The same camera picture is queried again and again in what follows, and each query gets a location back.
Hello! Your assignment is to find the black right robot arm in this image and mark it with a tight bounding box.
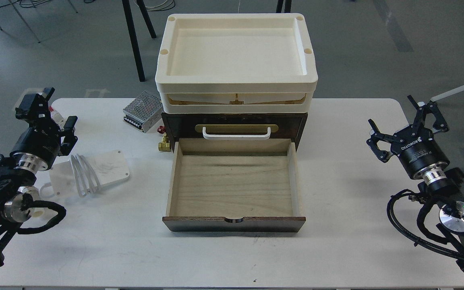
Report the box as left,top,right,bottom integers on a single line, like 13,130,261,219
367,95,464,272

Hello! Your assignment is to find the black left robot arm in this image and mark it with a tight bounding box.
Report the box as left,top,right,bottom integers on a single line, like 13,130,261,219
0,87,78,267

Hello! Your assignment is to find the white plastic plate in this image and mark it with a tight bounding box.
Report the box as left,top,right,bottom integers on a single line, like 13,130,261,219
50,150,131,197

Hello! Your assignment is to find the metal mesh power supply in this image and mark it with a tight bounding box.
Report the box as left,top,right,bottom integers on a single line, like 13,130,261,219
123,91,163,133

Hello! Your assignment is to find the brass valve red handle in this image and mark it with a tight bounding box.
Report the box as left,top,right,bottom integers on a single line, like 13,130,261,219
157,125,171,152

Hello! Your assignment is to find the white drawer handle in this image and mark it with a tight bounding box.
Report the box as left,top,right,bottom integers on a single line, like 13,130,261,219
202,126,272,141

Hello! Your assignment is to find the black table leg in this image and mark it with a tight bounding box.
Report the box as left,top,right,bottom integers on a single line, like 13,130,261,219
122,0,157,82

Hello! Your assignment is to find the white red electrical block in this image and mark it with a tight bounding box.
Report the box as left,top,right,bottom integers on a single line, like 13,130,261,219
48,106,66,128

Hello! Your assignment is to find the dark wooden cabinet body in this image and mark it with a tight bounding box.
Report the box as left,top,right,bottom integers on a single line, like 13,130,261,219
162,113,308,156

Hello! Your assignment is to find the open wooden drawer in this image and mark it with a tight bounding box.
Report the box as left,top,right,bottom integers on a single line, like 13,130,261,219
162,139,306,232

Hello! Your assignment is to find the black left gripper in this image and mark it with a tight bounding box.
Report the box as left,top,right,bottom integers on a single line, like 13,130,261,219
10,87,78,171

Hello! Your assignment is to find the cream plastic tray top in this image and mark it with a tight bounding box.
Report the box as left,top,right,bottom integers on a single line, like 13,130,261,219
155,13,318,114

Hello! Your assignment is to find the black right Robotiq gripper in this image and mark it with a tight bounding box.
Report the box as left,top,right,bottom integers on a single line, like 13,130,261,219
367,95,450,180

